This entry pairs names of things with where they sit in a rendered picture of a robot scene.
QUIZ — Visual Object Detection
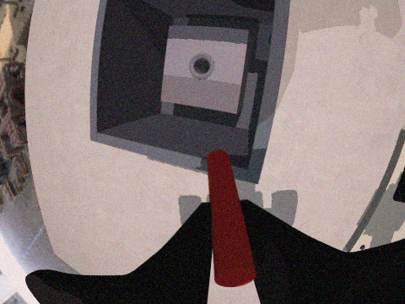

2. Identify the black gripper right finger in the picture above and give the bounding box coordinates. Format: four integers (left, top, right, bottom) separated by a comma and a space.
240, 199, 405, 304

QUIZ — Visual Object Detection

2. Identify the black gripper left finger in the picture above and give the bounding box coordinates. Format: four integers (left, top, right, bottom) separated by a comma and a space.
26, 202, 213, 304

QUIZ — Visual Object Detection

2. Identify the dark red peg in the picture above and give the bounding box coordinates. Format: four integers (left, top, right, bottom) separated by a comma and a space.
206, 149, 257, 287

